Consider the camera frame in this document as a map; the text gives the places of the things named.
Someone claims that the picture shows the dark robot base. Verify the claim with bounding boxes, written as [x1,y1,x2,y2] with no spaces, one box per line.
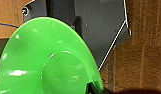
[21,0,133,72]

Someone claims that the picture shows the blue cable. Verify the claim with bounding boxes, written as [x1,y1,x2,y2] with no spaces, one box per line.
[0,22,21,29]

